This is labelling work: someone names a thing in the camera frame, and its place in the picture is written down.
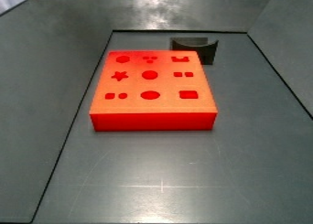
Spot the orange red shape board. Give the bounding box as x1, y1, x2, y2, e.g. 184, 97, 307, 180
89, 50, 218, 132

